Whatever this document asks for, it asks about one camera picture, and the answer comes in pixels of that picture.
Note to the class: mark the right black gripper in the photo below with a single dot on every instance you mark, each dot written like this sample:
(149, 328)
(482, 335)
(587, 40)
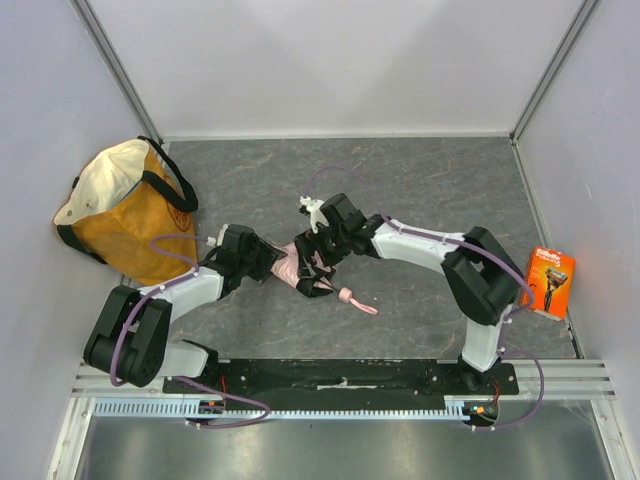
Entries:
(310, 255)

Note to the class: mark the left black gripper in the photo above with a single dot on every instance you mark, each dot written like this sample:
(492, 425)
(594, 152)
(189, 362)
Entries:
(267, 255)

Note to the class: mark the pink and black folding umbrella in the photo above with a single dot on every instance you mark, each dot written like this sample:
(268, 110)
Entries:
(312, 278)

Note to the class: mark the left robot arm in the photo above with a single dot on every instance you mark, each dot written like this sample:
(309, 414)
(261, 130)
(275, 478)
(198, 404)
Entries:
(129, 341)

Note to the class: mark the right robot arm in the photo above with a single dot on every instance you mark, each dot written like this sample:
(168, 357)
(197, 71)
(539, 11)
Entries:
(483, 279)

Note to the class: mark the orange razor box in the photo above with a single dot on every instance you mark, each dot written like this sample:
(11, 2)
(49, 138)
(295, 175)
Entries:
(549, 277)

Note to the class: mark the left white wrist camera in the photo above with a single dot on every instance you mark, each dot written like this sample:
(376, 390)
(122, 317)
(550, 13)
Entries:
(214, 241)

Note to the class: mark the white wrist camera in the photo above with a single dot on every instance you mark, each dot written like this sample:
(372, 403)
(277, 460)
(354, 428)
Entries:
(312, 208)
(214, 241)

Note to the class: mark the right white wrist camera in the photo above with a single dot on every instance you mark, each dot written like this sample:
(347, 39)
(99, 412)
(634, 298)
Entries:
(312, 208)

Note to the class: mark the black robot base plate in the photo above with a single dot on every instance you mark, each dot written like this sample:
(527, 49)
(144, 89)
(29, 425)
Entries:
(355, 383)

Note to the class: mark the yellow tote bag black handles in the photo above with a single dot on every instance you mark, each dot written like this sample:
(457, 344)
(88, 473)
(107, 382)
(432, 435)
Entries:
(132, 209)

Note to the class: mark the light blue cable duct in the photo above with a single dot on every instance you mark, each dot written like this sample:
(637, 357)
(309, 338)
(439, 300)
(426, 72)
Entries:
(197, 409)

